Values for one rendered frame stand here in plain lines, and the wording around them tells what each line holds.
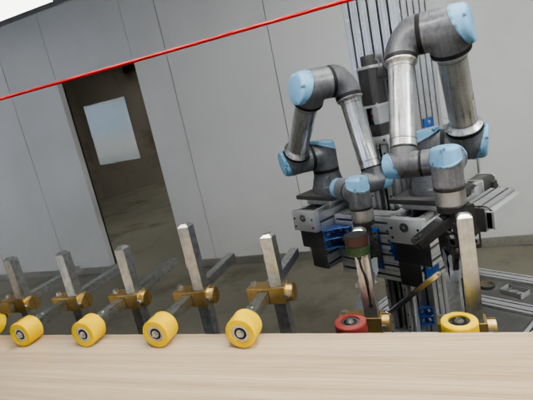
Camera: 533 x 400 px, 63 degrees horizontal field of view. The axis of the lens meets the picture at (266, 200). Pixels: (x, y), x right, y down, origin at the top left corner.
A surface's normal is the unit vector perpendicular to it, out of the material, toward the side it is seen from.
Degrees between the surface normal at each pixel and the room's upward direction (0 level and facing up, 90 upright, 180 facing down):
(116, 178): 90
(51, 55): 90
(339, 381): 0
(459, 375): 0
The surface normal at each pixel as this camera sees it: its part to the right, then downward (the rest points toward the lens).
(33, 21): -0.33, 0.27
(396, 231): -0.74, 0.29
